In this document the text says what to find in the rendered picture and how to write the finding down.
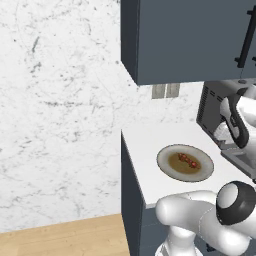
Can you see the dark grey toaster oven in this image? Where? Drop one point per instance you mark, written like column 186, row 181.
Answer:
column 208, row 110

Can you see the dark blue base cupboard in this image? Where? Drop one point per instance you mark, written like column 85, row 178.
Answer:
column 131, row 200

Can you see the red kebab skewer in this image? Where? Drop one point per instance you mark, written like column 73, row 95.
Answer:
column 187, row 160

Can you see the toaster oven door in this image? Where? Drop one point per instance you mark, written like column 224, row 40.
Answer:
column 240, row 161

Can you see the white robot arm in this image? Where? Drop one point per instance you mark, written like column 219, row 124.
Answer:
column 186, row 213

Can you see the grey wall outlet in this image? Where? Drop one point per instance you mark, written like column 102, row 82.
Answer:
column 158, row 91
column 173, row 90

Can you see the dark blue cupboard door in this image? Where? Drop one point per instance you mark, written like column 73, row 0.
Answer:
column 186, row 40

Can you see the dark blue wall cupboard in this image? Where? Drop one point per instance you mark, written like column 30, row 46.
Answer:
column 129, row 40

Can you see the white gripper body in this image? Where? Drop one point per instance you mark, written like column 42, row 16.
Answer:
column 222, row 131

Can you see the grey round plate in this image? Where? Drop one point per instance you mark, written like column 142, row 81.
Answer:
column 203, row 168

